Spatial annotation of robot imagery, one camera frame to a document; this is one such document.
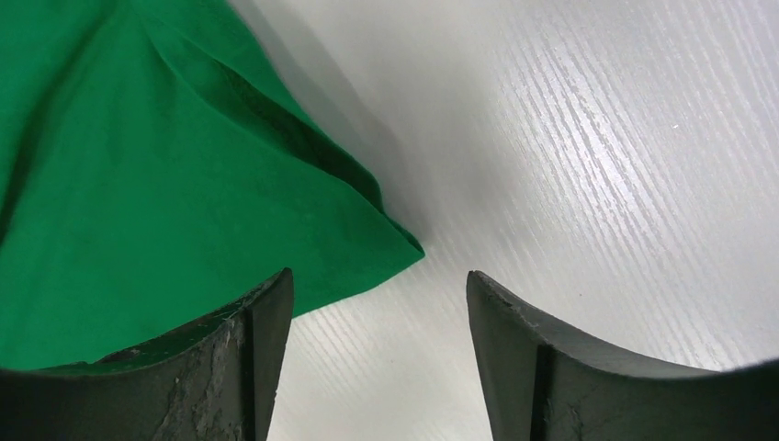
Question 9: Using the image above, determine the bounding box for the green t shirt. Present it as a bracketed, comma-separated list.
[1, 1, 423, 369]

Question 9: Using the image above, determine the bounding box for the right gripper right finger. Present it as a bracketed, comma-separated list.
[467, 271, 778, 440]

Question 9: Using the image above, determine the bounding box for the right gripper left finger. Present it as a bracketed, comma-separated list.
[1, 269, 294, 440]

